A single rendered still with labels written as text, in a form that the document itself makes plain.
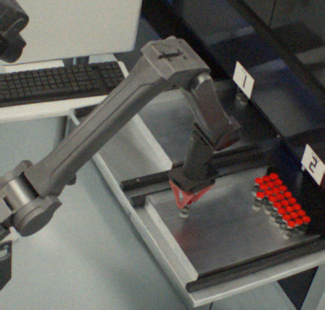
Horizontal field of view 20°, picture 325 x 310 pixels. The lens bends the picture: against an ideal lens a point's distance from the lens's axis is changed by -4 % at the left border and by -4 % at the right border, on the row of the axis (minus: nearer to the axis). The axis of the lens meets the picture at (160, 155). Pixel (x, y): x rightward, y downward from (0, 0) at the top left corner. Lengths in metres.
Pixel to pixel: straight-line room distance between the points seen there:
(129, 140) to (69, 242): 0.99
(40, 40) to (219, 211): 0.79
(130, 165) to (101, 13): 0.56
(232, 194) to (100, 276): 1.03
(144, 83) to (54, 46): 1.17
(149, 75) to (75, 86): 1.06
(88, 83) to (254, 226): 0.69
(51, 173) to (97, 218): 1.79
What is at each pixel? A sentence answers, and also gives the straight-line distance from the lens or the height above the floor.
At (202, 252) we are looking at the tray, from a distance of 2.17.
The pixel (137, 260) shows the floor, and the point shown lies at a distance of 3.31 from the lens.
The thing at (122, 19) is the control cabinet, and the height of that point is 0.93.
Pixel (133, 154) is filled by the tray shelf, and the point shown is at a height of 0.88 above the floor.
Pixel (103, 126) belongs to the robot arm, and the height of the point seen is 1.41.
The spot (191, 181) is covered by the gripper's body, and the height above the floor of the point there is 1.02.
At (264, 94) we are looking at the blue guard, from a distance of 2.38.
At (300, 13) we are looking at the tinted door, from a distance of 2.20.
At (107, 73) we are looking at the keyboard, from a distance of 2.71.
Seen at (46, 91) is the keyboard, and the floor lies 0.83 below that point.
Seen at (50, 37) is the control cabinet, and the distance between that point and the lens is 2.72.
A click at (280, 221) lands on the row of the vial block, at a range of 2.25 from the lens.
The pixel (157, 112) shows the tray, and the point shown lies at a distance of 2.51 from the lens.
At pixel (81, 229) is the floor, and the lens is 3.39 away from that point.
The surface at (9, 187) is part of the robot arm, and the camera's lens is 1.68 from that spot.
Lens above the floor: 2.45
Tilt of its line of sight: 41 degrees down
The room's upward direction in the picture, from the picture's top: 11 degrees clockwise
